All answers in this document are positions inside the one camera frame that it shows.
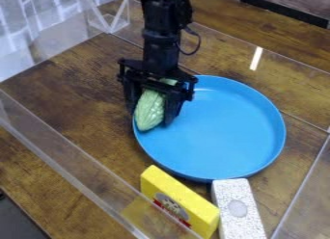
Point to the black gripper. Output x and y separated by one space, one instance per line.
175 83

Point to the green bitter gourd toy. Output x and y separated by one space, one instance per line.
148 113

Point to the blue round tray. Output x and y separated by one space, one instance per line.
227 135

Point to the white speckled block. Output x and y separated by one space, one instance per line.
240 222

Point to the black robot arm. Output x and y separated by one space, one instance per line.
165 19

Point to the white curtain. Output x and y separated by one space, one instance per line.
38 28

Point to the yellow sponge block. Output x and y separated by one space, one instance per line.
196 213

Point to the clear acrylic enclosure wall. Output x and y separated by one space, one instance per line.
69 160

